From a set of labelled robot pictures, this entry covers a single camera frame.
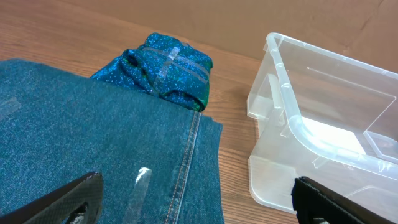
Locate clear plastic storage container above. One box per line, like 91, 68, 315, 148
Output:
247, 32, 397, 222

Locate sparkly blue green fabric bundle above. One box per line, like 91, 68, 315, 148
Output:
90, 33, 213, 112

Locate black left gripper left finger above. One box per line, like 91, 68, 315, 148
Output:
1, 172, 104, 224

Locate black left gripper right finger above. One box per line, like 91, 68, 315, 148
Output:
291, 176, 392, 224

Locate blue denim jeans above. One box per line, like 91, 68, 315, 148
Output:
1, 59, 224, 223

